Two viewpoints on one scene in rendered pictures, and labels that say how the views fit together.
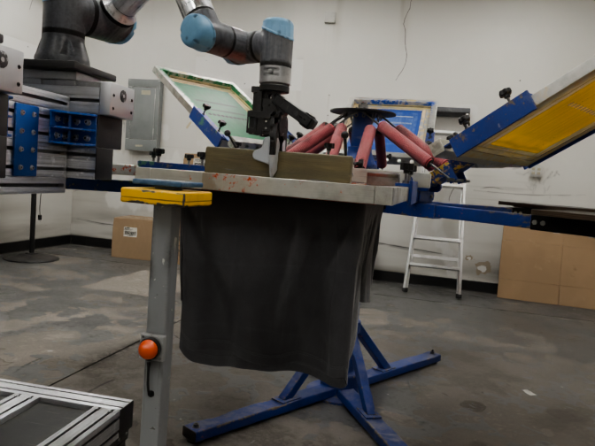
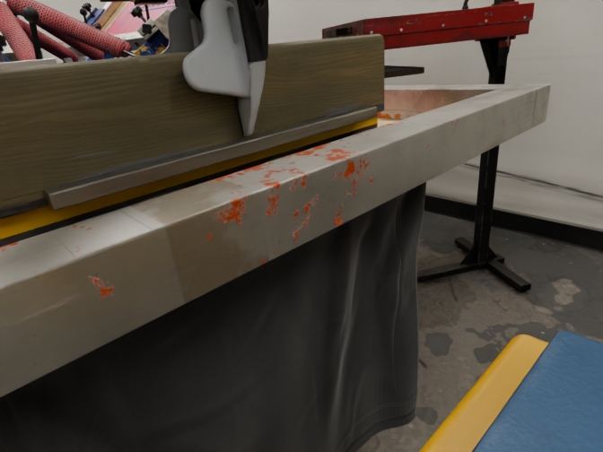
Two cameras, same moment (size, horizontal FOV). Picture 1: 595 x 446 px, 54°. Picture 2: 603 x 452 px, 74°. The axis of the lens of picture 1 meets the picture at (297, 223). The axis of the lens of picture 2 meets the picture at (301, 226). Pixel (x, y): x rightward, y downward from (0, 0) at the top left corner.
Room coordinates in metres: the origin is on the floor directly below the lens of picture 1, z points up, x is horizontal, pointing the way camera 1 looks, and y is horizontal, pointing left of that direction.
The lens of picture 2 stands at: (1.16, 0.30, 1.05)
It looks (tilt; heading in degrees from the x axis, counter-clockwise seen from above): 24 degrees down; 306
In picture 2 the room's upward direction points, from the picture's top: 6 degrees counter-clockwise
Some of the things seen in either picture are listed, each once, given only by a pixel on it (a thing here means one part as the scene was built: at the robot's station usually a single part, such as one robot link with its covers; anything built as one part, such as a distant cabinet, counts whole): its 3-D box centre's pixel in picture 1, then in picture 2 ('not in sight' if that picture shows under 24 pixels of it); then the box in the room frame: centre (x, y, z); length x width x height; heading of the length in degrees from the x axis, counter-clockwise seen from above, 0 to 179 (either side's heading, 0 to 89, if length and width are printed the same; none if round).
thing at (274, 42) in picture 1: (275, 43); not in sight; (1.39, 0.08, 1.30); 0.09 x 0.08 x 0.11; 53
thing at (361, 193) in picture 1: (300, 186); (125, 132); (1.64, 0.00, 0.97); 0.79 x 0.58 x 0.04; 166
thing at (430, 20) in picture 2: not in sight; (420, 30); (1.67, -1.28, 1.06); 0.61 x 0.46 x 0.12; 46
